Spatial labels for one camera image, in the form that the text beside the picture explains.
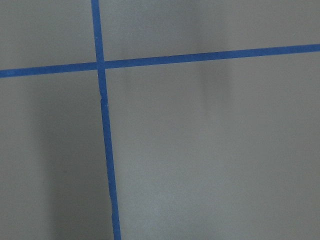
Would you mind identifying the horizontal blue tape line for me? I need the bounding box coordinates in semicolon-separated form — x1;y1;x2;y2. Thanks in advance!
0;44;320;78

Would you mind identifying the vertical blue tape line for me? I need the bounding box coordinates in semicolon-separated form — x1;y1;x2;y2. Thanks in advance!
91;0;122;240

